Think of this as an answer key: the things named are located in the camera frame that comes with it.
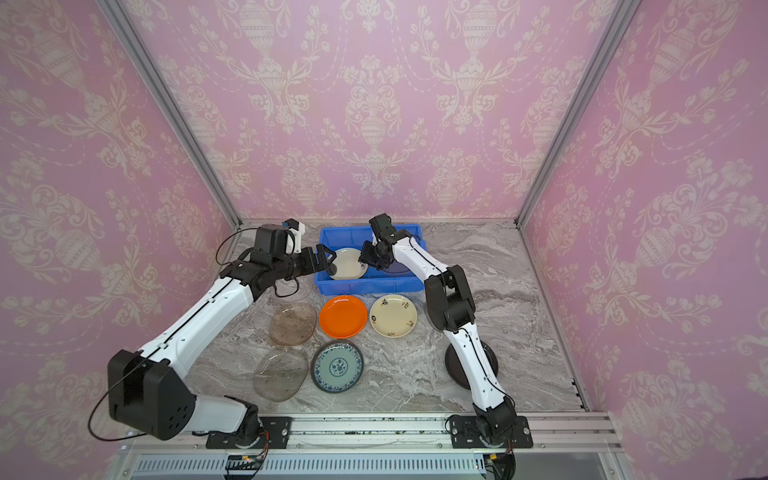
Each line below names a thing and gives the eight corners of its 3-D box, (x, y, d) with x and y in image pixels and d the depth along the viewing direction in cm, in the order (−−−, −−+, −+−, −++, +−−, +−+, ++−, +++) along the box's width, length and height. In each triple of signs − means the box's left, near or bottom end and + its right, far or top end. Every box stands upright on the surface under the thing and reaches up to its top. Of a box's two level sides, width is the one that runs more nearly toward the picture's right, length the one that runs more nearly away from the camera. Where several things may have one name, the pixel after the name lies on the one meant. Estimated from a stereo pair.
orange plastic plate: (317, 338, 92) (316, 334, 90) (324, 299, 101) (322, 295, 99) (366, 338, 92) (365, 335, 90) (368, 299, 101) (368, 295, 99)
